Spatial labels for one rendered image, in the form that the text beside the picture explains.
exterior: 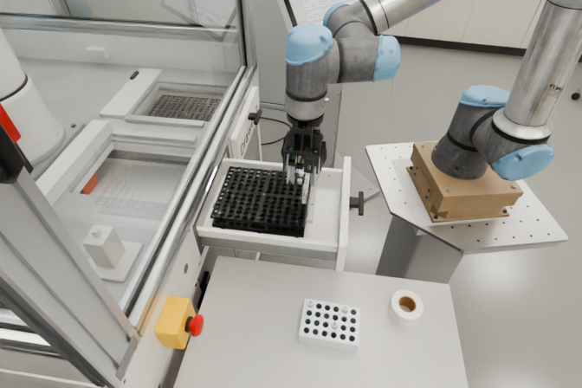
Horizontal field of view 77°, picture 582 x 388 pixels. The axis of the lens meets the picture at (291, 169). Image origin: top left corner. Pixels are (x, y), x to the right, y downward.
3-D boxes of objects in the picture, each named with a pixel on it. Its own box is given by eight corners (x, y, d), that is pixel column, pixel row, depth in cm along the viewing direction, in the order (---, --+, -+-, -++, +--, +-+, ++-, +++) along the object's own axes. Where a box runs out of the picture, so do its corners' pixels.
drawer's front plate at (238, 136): (259, 113, 131) (257, 85, 124) (240, 167, 111) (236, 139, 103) (255, 112, 132) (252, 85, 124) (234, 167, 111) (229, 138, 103)
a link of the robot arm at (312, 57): (343, 39, 57) (288, 42, 56) (336, 100, 64) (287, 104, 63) (331, 19, 62) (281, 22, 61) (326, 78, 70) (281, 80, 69)
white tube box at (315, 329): (358, 315, 83) (360, 307, 81) (356, 353, 77) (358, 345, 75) (304, 306, 85) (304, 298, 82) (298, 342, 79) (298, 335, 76)
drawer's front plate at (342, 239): (346, 184, 105) (351, 155, 98) (342, 274, 85) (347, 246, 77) (340, 184, 106) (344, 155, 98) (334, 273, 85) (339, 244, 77)
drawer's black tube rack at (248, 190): (310, 190, 101) (312, 174, 97) (303, 243, 88) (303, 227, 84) (232, 183, 103) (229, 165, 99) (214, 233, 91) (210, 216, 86)
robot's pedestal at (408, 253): (418, 272, 177) (471, 151, 125) (443, 334, 155) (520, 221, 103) (357, 277, 175) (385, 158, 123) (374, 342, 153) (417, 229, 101)
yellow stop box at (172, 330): (199, 314, 75) (193, 297, 70) (187, 351, 70) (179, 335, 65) (176, 311, 76) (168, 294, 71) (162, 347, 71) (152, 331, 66)
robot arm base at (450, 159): (464, 141, 113) (476, 114, 106) (497, 174, 102) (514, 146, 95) (421, 149, 109) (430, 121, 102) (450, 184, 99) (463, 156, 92)
